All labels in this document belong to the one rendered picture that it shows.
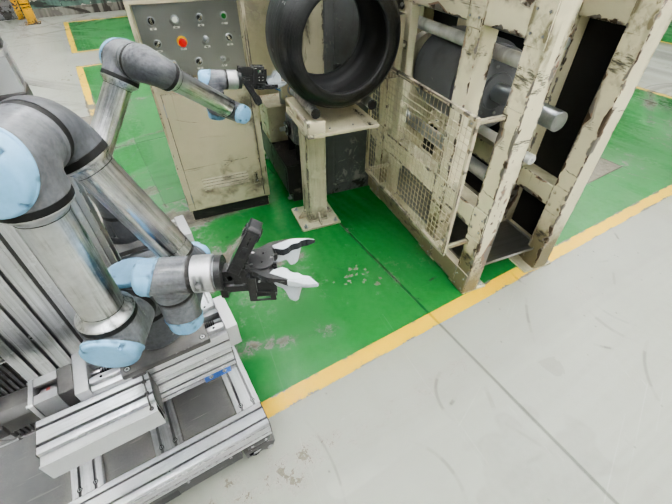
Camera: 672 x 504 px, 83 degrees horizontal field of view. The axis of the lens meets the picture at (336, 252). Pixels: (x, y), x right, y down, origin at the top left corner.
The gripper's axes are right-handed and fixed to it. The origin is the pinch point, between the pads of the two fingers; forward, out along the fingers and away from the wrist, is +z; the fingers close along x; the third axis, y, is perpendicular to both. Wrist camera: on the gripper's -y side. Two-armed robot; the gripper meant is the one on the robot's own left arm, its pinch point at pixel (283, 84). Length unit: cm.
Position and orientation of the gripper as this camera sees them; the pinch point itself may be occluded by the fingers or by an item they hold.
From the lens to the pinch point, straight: 182.8
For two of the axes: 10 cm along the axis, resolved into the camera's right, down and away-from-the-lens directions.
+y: 1.1, -7.7, -6.3
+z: 9.2, -1.6, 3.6
